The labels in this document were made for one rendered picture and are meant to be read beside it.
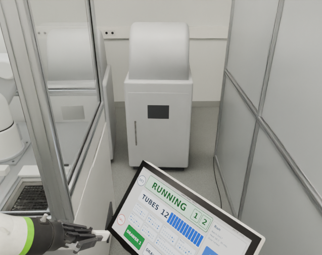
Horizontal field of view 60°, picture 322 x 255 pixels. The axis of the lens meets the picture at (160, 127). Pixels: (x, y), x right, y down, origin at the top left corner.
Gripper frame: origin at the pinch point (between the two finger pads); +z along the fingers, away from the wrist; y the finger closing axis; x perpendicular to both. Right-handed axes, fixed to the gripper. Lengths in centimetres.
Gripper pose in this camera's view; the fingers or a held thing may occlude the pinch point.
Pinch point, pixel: (99, 235)
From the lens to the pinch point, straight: 97.5
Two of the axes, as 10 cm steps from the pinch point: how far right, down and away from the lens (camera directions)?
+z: 5.6, 2.9, 7.8
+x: -4.6, 8.9, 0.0
